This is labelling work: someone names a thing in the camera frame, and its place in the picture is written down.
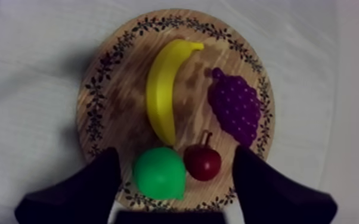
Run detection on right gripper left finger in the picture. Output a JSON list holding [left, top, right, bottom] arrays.
[[14, 147, 123, 224]]

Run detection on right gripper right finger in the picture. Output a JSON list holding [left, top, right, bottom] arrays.
[[232, 145, 339, 224]]

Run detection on round wooden board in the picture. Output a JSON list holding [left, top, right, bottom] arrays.
[[76, 8, 276, 213]]

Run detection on yellow toy banana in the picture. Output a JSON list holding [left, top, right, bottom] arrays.
[[146, 38, 205, 147]]

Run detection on small red fruit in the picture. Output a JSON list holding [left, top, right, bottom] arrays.
[[183, 130, 222, 182]]

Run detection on green toy pear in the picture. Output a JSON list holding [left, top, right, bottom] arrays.
[[132, 147, 187, 201]]

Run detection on purple toy grapes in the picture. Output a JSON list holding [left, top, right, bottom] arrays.
[[207, 67, 262, 148]]

